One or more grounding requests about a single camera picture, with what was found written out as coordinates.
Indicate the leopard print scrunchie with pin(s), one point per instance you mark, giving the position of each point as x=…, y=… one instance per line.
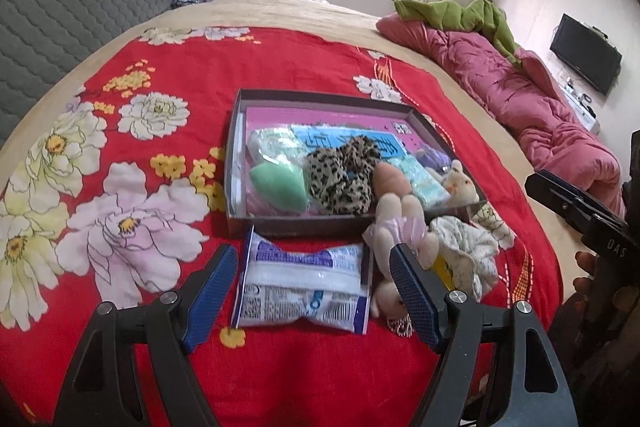
x=335, y=187

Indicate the black television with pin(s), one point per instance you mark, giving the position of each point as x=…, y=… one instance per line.
x=585, y=54

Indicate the plush rabbit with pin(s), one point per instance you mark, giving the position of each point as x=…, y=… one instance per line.
x=400, y=217
x=460, y=184

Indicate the green white tissue pack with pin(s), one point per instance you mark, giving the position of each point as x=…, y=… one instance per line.
x=425, y=184

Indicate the white tv cabinet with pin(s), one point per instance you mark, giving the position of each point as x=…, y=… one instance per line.
x=582, y=107

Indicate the green blanket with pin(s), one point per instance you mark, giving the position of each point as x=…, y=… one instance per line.
x=440, y=14

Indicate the white cotton pad packet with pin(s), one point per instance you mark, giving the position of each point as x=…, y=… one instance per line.
x=300, y=277

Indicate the pink quilt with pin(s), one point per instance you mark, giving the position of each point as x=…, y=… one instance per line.
x=475, y=67

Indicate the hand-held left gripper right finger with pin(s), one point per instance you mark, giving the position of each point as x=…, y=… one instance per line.
x=412, y=292

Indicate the white floral cloth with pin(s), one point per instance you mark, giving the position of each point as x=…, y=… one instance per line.
x=470, y=252

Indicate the red floral blanket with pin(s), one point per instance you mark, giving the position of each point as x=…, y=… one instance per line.
x=300, y=67

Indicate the peach makeup sponge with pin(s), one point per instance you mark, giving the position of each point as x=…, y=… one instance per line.
x=392, y=179

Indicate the blue booklet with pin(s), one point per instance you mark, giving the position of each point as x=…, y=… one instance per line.
x=320, y=139

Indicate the person's right hand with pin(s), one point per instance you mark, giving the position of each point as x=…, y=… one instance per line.
x=584, y=263

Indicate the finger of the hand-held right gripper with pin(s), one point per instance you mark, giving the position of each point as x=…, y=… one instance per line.
x=565, y=199

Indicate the green sponge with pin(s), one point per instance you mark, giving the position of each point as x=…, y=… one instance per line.
x=277, y=187

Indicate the grey quilted headboard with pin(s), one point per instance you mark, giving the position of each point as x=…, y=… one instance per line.
x=75, y=7

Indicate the shallow cardboard box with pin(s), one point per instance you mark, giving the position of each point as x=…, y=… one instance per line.
x=320, y=96

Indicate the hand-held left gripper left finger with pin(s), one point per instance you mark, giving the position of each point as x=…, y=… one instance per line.
x=212, y=292

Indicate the yellow card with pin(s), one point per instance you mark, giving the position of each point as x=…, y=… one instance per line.
x=442, y=268

